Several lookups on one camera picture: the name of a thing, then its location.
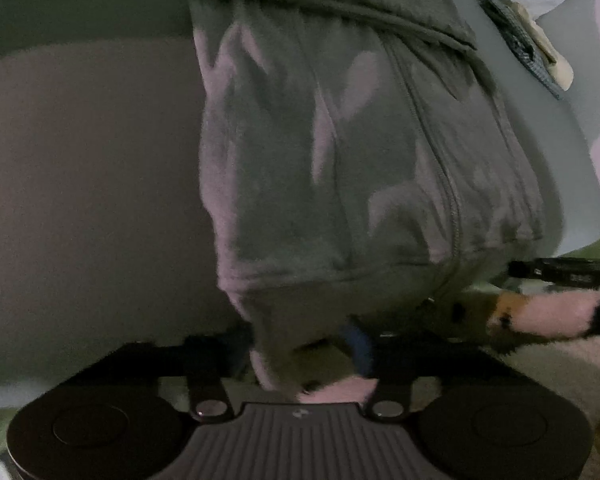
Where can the green bed sheet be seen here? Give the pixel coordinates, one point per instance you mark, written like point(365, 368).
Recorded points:
point(587, 245)

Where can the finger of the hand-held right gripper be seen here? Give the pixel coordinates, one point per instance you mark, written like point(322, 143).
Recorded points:
point(555, 270)

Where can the folded cream garment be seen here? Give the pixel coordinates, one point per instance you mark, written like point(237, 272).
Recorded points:
point(550, 52)

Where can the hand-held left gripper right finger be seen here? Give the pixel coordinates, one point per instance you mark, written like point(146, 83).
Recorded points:
point(362, 350)

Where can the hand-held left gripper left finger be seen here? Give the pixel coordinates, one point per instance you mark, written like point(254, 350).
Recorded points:
point(207, 395)

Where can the folded blue plaid garment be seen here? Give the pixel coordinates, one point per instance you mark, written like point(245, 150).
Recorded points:
point(522, 42)

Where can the grey garment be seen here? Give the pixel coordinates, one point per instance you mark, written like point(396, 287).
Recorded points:
point(355, 160)

